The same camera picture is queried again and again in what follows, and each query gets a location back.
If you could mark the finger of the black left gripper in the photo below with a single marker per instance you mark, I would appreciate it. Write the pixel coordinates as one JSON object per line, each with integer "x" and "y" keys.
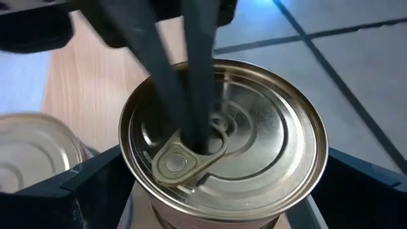
{"x": 152, "y": 70}
{"x": 203, "y": 63}

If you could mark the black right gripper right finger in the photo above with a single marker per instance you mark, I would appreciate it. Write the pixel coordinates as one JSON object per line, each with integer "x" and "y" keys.
{"x": 365, "y": 210}

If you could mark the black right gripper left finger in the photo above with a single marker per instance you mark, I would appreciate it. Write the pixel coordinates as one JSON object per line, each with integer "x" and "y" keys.
{"x": 63, "y": 210}

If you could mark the Wild Planet blue seafood can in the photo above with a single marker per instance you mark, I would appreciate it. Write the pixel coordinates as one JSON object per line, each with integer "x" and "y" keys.
{"x": 31, "y": 152}
{"x": 254, "y": 159}

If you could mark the wooden shelf black metal frame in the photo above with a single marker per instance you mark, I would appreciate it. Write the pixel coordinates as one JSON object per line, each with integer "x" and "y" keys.
{"x": 95, "y": 95}

